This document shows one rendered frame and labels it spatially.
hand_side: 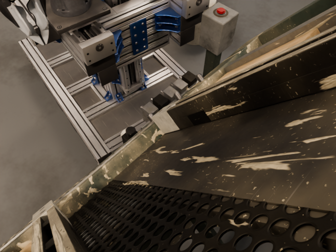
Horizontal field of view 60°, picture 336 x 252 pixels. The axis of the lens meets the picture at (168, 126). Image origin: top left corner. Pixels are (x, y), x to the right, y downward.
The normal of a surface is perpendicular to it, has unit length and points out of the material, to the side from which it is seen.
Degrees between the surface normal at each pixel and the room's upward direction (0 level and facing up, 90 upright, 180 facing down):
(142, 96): 0
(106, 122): 0
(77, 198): 35
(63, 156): 0
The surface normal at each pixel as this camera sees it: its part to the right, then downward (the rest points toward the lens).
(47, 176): 0.00, -0.56
